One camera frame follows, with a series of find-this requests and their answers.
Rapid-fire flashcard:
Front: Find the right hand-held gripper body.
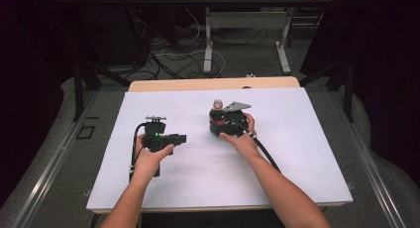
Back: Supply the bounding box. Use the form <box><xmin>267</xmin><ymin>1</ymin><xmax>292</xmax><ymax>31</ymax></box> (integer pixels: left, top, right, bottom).
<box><xmin>219</xmin><ymin>100</ymin><xmax>253</xmax><ymax>138</ymax></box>

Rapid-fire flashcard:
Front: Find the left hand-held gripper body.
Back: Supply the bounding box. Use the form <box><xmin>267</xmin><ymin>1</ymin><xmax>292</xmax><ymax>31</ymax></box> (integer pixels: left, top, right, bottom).
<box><xmin>142</xmin><ymin>115</ymin><xmax>174</xmax><ymax>178</ymax></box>

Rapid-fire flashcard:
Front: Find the dark cola bottle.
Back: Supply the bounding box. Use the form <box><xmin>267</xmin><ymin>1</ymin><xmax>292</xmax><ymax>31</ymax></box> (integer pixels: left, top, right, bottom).
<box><xmin>208</xmin><ymin>98</ymin><xmax>233</xmax><ymax>138</ymax></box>

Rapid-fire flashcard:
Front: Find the person's right hand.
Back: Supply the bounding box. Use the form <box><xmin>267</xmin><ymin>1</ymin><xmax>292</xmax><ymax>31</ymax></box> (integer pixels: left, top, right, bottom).
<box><xmin>219</xmin><ymin>112</ymin><xmax>263</xmax><ymax>161</ymax></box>

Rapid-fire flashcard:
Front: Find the person's left hand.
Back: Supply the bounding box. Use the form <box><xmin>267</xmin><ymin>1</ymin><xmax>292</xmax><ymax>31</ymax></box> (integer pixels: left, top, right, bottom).
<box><xmin>131</xmin><ymin>134</ymin><xmax>175</xmax><ymax>183</ymax></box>

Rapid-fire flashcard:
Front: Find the wooden table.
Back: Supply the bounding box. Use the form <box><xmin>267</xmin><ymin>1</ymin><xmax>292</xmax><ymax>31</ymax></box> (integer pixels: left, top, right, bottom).
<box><xmin>88</xmin><ymin>75</ymin><xmax>345</xmax><ymax>214</ymax></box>

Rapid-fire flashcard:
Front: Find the white table cover sheet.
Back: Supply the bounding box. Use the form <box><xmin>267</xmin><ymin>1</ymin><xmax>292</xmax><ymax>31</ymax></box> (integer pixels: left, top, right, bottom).
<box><xmin>86</xmin><ymin>86</ymin><xmax>354</xmax><ymax>211</ymax></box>

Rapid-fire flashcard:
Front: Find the black metal stand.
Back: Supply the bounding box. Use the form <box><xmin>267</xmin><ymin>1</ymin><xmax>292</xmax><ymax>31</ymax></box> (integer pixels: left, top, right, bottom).
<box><xmin>299</xmin><ymin>54</ymin><xmax>355</xmax><ymax>124</ymax></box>
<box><xmin>72</xmin><ymin>54</ymin><xmax>132</xmax><ymax>122</ymax></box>

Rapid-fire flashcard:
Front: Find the desk with white legs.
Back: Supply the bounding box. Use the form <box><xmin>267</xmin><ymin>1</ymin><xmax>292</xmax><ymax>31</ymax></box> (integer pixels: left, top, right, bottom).
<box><xmin>183</xmin><ymin>0</ymin><xmax>335</xmax><ymax>75</ymax></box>

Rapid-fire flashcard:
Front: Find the black horizontal bar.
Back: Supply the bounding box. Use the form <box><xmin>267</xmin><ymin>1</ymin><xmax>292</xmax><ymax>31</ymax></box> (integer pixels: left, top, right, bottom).
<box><xmin>53</xmin><ymin>0</ymin><xmax>335</xmax><ymax>6</ymax></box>

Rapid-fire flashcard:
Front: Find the dark curtain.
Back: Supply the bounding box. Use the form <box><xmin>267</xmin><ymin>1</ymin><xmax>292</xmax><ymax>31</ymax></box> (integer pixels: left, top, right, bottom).
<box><xmin>0</xmin><ymin>0</ymin><xmax>82</xmax><ymax>209</ymax></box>
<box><xmin>300</xmin><ymin>0</ymin><xmax>420</xmax><ymax>189</ymax></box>

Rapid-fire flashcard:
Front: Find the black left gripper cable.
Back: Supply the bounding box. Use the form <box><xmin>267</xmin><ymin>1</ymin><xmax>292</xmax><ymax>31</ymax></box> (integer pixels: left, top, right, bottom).
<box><xmin>128</xmin><ymin>122</ymin><xmax>149</xmax><ymax>182</ymax></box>

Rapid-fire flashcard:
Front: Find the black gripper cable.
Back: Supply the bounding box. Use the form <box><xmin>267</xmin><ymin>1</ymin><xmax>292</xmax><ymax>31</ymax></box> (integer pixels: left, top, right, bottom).
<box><xmin>229</xmin><ymin>119</ymin><xmax>282</xmax><ymax>173</ymax></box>
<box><xmin>128</xmin><ymin>122</ymin><xmax>149</xmax><ymax>182</ymax></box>

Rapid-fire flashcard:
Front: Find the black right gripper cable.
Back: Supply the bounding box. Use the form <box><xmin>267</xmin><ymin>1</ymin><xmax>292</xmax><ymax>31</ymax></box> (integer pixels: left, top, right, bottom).
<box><xmin>229</xmin><ymin>119</ymin><xmax>282</xmax><ymax>173</ymax></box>

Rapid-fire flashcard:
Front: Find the white floor cable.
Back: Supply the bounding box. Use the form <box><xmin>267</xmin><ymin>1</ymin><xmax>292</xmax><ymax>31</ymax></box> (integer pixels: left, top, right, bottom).
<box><xmin>155</xmin><ymin>7</ymin><xmax>227</xmax><ymax>77</ymax></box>

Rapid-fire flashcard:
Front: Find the tangle of black floor cables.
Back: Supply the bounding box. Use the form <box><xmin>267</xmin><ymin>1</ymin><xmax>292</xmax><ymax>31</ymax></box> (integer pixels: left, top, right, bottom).
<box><xmin>127</xmin><ymin>8</ymin><xmax>269</xmax><ymax>81</ymax></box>

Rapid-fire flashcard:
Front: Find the aluminium floor rail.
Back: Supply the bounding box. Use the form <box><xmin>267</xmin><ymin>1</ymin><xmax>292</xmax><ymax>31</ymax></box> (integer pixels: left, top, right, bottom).
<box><xmin>9</xmin><ymin>90</ymin><xmax>100</xmax><ymax>228</ymax></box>
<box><xmin>330</xmin><ymin>90</ymin><xmax>408</xmax><ymax>228</ymax></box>

